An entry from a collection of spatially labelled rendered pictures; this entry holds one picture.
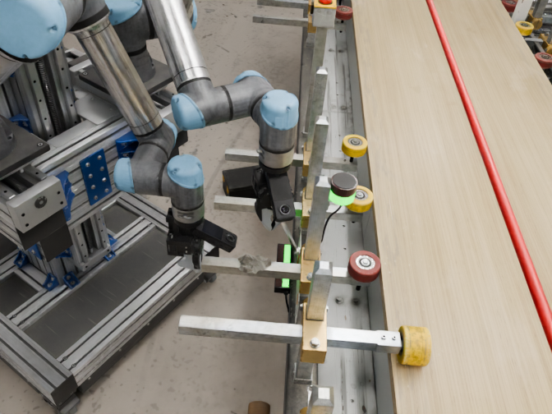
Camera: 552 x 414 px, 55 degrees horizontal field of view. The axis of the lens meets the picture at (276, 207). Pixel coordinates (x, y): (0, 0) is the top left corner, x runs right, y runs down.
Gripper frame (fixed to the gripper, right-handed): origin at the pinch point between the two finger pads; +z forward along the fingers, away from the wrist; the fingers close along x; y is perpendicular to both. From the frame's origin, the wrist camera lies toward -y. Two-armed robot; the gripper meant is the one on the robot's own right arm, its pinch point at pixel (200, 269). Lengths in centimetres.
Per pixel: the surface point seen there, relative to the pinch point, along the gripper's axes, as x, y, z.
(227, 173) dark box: -120, 8, 71
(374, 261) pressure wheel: -0.6, -43.9, -8.2
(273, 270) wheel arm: 1.4, -18.9, -3.6
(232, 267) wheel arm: 1.5, -8.6, -3.5
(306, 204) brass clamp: -25.0, -27.1, -2.9
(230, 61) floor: -259, 23, 83
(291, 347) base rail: 13.4, -25.3, 12.3
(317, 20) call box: -77, -26, -35
